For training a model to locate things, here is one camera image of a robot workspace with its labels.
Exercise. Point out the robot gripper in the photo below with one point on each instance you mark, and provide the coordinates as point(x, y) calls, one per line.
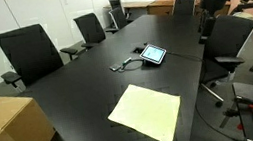
point(215, 0)

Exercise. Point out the green and white marker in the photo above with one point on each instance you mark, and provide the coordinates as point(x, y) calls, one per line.
point(126, 60)

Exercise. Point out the wooden desk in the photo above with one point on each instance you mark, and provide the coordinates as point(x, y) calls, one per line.
point(137, 4)

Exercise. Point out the white framed tablet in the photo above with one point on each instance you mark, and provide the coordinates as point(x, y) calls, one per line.
point(152, 53)

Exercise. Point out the black office chair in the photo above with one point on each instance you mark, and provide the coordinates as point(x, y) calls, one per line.
point(116, 4)
point(90, 28)
point(229, 38)
point(29, 51)
point(118, 17)

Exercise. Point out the wooden cabinet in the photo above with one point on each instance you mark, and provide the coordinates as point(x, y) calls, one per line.
point(159, 8)

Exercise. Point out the yellow towel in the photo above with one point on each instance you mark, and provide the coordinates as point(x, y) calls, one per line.
point(146, 111)

